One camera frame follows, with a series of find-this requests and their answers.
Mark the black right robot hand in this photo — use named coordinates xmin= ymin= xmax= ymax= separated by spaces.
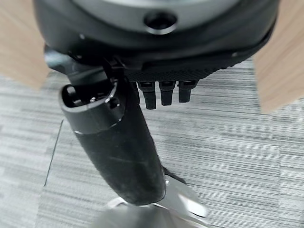
xmin=32 ymin=0 xmax=279 ymax=206

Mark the light wooden cabinet panel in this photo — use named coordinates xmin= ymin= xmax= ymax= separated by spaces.
xmin=0 ymin=0 xmax=49 ymax=92
xmin=251 ymin=0 xmax=304 ymax=114

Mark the silver robot leg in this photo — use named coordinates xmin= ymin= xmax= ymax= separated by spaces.
xmin=91 ymin=166 xmax=209 ymax=228

